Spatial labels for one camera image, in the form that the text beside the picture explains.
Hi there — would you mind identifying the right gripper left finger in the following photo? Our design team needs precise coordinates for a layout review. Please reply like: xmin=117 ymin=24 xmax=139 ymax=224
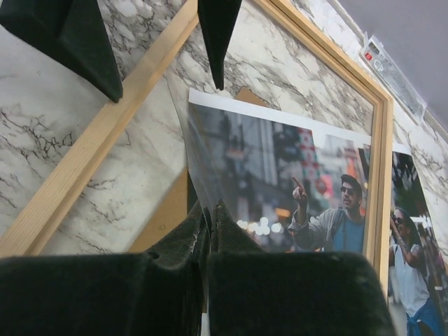
xmin=1 ymin=204 xmax=209 ymax=335

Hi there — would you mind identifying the colour photo print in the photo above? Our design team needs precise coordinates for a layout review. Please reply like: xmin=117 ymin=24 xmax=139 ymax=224
xmin=189 ymin=90 xmax=447 ymax=335

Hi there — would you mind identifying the light wooden picture frame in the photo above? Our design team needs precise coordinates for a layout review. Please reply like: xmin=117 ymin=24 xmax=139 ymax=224
xmin=1 ymin=1 xmax=393 ymax=286

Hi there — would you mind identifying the clear frame glass pane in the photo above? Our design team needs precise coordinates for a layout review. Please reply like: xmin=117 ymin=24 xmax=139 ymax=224
xmin=167 ymin=76 xmax=222 ymax=216

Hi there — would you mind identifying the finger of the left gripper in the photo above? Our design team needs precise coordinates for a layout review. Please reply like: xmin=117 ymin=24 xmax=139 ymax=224
xmin=1 ymin=0 xmax=123 ymax=103
xmin=197 ymin=0 xmax=242 ymax=90

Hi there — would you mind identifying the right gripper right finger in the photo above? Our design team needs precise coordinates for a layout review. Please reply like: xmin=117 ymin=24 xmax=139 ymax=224
xmin=207 ymin=202 xmax=396 ymax=335

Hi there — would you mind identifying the white label strip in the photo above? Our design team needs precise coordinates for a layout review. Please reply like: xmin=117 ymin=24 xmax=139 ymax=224
xmin=360 ymin=33 xmax=427 ymax=125

